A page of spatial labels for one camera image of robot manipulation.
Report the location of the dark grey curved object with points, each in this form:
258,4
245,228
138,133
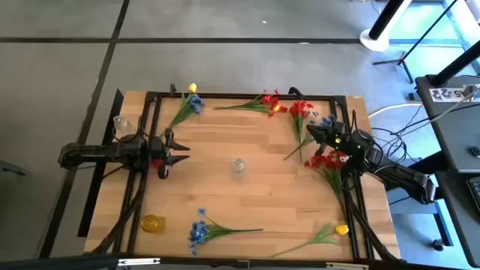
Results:
13,169

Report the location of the black table side panel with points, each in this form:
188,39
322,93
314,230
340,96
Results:
90,202

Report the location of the silver metal bracket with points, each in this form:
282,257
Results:
347,266

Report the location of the black caster wheel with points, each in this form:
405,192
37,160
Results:
437,244

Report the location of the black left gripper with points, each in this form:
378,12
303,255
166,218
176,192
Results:
157,148

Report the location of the small black floor box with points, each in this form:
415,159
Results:
413,96

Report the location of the clear glass vase left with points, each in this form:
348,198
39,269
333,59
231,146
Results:
122,125

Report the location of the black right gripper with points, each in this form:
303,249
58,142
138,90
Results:
347,144

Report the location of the pole with white round base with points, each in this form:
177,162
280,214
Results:
375,42

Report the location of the clear ribbed glass vase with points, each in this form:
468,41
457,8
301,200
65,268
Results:
238,167

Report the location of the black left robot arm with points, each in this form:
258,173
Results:
93,152

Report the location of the dark grey desk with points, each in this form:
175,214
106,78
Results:
453,127

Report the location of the blue artificial flower bunch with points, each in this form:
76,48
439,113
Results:
325,121
198,232
195,104

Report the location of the white printed label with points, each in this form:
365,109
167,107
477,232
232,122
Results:
446,93

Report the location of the yellow glass vase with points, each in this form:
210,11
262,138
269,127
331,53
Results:
152,224

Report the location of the black keyboard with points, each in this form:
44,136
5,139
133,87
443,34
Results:
475,191

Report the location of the black desk knob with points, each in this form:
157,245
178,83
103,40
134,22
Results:
475,150

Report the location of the black slanted pole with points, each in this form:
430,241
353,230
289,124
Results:
457,63

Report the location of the black tripod stand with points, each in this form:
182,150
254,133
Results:
403,60

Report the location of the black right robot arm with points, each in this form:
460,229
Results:
405,180

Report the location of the black bar with metal bracket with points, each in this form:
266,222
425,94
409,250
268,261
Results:
56,262

